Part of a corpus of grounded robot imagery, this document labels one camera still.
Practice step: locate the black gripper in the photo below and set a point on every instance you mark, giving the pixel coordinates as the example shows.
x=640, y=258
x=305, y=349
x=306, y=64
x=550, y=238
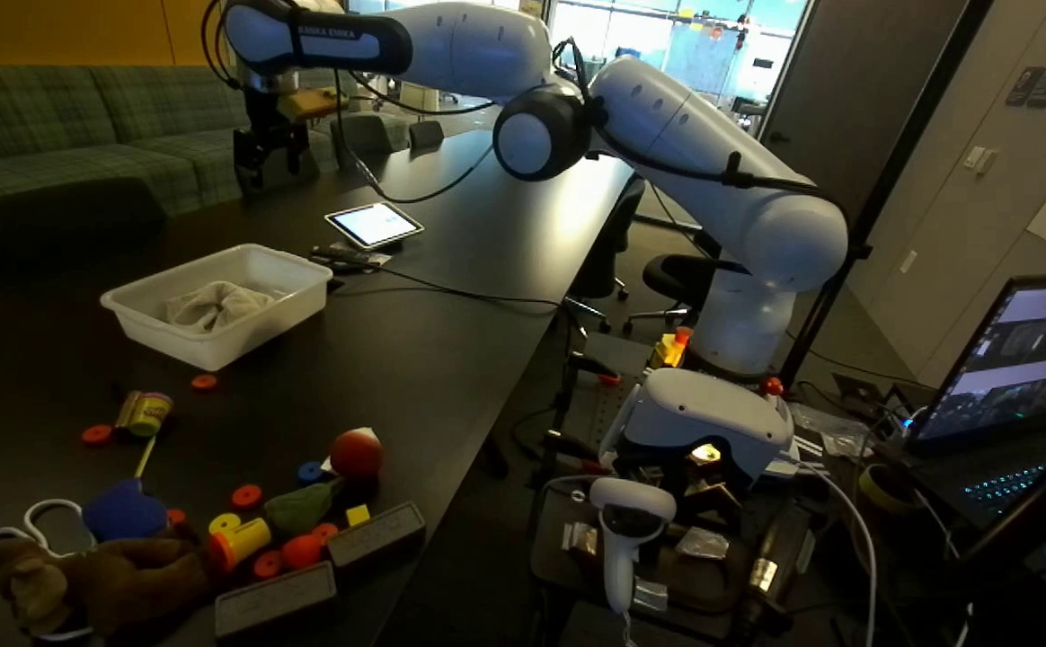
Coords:
x=272, y=111

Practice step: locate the white towel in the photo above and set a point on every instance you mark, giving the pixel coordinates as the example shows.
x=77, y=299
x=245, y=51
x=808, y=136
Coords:
x=221, y=305

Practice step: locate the red plastic disc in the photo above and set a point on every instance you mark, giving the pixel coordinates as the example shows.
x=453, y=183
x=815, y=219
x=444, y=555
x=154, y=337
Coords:
x=245, y=493
x=202, y=383
x=96, y=432
x=267, y=566

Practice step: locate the olive green toy brush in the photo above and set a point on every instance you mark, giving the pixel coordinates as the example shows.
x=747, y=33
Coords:
x=144, y=409

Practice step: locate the red toy apple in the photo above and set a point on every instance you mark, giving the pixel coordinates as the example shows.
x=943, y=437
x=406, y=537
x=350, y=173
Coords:
x=359, y=455

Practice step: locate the blue plastic disc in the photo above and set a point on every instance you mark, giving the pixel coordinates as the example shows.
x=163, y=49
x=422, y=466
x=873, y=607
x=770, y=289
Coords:
x=312, y=470

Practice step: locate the green elongated toy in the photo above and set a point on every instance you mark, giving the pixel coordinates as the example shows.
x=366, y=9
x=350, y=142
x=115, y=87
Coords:
x=297, y=506

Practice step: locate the small yellow cube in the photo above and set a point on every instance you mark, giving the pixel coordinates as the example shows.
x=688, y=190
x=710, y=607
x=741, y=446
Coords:
x=359, y=514

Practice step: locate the blue toy block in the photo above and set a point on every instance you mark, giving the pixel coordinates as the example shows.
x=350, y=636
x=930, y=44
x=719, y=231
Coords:
x=123, y=506

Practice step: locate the yellow toy cylinder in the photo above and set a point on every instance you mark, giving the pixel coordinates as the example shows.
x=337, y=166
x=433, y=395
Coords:
x=239, y=541

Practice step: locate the red toy piece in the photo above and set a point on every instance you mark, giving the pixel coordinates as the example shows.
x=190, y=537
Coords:
x=299, y=551

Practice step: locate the brown plush toy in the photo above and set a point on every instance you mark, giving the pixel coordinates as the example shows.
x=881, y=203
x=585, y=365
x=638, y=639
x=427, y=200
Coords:
x=114, y=583

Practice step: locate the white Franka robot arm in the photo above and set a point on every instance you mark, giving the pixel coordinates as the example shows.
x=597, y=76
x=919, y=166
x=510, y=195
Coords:
x=714, y=155

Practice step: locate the small black ottoman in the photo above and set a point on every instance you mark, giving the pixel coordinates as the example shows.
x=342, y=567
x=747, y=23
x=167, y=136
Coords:
x=427, y=133
x=360, y=142

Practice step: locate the tablet with lit screen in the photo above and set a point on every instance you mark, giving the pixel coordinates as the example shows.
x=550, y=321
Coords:
x=377, y=222

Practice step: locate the green plaid sofa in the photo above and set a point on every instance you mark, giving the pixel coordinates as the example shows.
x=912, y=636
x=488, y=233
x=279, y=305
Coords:
x=67, y=121

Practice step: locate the translucent white plastic bin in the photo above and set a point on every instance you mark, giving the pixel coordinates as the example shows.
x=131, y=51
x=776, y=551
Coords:
x=144, y=329

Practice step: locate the large black ottoman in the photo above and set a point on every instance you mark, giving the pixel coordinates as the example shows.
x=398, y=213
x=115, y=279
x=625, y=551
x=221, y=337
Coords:
x=67, y=219

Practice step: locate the black office chair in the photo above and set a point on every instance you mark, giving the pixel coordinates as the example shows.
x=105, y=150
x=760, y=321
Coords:
x=676, y=279

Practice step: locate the yellow green small device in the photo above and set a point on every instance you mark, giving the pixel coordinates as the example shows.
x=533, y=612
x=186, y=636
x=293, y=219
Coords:
x=670, y=347

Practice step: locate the white VR controller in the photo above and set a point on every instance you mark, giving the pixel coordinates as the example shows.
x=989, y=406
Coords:
x=631, y=505

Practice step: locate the black equipment cart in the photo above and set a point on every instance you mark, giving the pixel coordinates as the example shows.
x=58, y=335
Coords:
x=714, y=588

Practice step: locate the open laptop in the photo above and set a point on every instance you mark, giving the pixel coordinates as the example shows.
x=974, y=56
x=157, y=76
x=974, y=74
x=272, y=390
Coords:
x=1025, y=347

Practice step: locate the tan wrist camera mount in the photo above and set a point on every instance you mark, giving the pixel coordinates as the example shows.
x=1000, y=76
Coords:
x=306, y=104

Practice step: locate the white wall switch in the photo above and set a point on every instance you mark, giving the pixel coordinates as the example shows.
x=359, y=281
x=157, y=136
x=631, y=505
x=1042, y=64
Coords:
x=984, y=159

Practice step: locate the grey wall sign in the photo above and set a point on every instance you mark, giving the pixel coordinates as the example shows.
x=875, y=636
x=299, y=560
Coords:
x=1042, y=82

